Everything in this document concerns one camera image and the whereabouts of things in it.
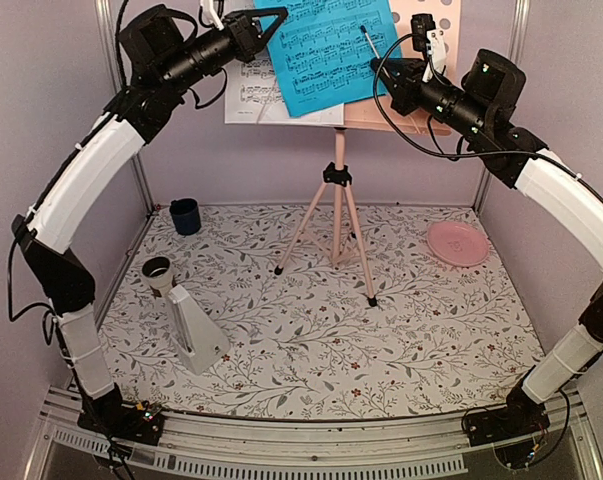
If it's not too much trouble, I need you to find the white metronome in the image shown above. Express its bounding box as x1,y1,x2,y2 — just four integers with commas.
166,285,231,375

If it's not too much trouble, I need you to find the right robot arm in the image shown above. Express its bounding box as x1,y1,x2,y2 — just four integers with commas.
370,49,603,436

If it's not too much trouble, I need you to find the blue cloth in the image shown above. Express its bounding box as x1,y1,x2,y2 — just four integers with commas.
255,0,397,118

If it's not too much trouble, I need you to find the paper coffee cup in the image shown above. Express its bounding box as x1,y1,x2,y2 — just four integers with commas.
141,256,176,298

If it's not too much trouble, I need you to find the pink music stand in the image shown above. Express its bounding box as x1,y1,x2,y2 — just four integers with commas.
292,1,459,306

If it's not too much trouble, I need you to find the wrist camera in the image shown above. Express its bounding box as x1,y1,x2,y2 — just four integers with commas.
198,0,225,30
410,13,450,84

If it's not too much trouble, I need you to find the left camera cable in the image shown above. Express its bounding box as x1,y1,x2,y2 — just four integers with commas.
111,0,132,86

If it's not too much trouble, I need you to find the dark blue cup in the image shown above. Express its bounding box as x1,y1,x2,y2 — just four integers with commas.
169,198,202,236

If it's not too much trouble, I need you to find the aluminium post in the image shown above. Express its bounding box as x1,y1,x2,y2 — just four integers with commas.
94,0,154,214
472,0,531,216

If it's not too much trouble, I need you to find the sheet music paper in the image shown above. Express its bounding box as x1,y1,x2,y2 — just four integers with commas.
224,52,345,127

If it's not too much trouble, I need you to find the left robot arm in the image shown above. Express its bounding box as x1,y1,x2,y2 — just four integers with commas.
12,4,288,434

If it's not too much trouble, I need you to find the left aluminium post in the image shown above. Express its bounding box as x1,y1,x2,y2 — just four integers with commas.
94,0,154,214

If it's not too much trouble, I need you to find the right aluminium post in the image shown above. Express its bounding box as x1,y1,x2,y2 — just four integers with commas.
472,0,531,216

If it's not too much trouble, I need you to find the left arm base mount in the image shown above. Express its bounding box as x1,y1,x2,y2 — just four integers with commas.
77,398,165,446

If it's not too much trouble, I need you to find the front aluminium rail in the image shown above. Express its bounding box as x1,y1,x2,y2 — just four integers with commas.
25,388,603,479

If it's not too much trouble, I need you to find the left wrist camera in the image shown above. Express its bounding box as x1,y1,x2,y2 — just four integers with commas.
198,0,225,30

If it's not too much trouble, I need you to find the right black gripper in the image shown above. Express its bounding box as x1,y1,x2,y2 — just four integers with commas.
370,56,490,141

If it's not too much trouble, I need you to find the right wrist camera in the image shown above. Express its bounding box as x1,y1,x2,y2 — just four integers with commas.
410,13,450,84

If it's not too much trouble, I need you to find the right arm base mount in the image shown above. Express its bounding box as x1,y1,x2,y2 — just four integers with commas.
461,403,550,470

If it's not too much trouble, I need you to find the pink plate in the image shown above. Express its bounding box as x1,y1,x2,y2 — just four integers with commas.
426,221,490,267

